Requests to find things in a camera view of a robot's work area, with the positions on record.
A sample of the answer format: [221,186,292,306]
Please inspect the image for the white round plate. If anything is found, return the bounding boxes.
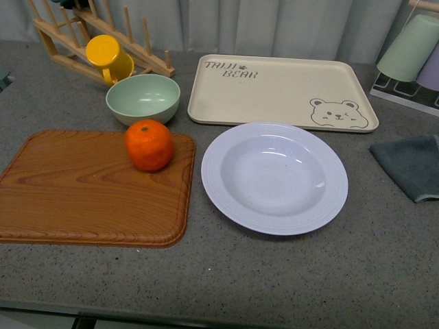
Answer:
[201,123,348,236]

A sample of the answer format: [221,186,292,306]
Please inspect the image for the orange fruit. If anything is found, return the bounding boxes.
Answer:
[125,119,174,171]

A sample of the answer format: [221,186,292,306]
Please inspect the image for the light green bowl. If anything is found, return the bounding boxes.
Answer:
[106,74,181,126]

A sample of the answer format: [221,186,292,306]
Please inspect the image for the beige bear tray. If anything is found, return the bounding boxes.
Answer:
[187,54,379,133]

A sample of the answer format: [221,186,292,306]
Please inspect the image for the wooden cutting board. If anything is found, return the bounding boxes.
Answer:
[1,130,196,247]

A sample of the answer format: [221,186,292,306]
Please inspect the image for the yellow plastic mug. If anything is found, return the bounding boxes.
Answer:
[86,34,134,86]

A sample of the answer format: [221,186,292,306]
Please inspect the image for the dark green cloth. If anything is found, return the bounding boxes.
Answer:
[370,135,438,203]

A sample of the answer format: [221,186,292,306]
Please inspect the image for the wooden dish rack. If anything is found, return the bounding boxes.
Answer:
[29,1,175,85]

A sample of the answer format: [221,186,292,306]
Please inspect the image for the light green cup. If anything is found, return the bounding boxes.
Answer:
[377,14,438,82]

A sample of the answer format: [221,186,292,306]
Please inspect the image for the lavender cup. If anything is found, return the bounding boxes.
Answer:
[416,44,439,91]

